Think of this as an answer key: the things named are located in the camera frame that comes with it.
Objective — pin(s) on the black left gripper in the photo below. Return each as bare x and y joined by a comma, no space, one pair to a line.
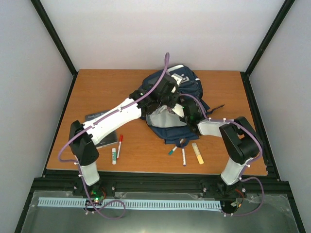
175,101

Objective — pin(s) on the navy blue student backpack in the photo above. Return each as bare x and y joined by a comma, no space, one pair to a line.
165,123

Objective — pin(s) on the dark teal Bronte book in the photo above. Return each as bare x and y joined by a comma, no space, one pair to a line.
100,130

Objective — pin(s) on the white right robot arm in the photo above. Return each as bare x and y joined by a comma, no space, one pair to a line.
241,141

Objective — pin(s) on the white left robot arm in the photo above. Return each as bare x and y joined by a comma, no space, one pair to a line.
83,138

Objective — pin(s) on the green capped marker pen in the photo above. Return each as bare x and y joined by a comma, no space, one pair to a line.
172,151

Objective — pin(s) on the purple marker pen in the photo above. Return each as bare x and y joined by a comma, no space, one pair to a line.
183,156

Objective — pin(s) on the red marker pen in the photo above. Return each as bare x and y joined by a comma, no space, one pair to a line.
119,146

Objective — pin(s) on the yellow highlighter pen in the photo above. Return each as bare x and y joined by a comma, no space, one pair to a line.
197,153

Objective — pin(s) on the white glue stick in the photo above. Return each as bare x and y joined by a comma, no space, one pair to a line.
114,156

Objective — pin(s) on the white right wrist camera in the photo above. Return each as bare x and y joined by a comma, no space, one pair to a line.
179,111

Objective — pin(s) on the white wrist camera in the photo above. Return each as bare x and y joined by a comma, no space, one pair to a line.
177,78
179,111

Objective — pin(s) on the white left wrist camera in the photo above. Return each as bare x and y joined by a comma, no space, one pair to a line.
177,78

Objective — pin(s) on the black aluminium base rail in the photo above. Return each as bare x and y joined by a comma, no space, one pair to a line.
111,183

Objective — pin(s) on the black right corner frame post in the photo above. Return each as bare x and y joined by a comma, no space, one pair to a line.
283,11

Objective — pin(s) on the black corner frame post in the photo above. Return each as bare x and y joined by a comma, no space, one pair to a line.
38,6
283,11

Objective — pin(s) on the black left corner frame post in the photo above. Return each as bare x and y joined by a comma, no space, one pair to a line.
38,6

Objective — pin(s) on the light blue slotted cable duct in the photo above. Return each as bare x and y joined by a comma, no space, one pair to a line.
206,205

